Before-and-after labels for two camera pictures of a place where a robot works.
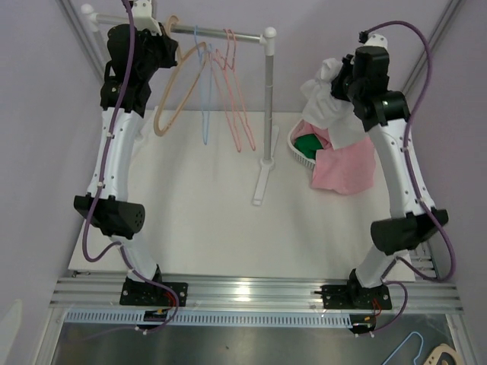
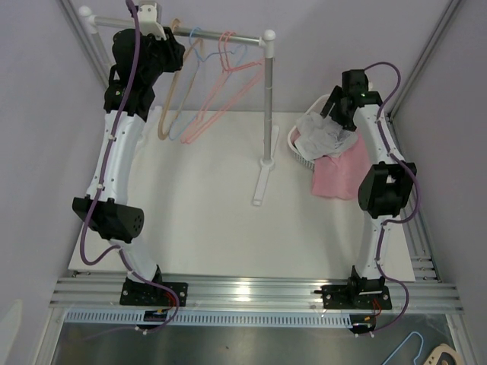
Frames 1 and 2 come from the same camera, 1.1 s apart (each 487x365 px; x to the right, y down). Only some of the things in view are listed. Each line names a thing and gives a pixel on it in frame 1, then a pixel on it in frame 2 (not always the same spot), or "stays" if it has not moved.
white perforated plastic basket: x=300 y=156 stays
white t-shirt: x=323 y=108 to x=319 y=137
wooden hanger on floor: x=434 y=357 stays
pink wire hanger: x=223 y=83 to x=231 y=80
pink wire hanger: x=233 y=103 to x=234 y=81
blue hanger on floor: x=421 y=350 stays
